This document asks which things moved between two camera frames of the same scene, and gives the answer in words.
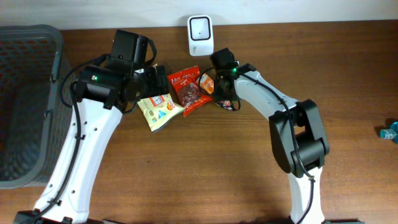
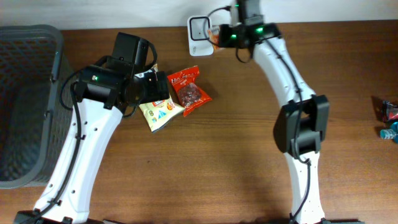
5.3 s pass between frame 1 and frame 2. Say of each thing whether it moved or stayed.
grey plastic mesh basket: stayed
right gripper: moved
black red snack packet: moved
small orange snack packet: moved
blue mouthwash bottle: stayed
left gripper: stayed
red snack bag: stayed
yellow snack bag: stayed
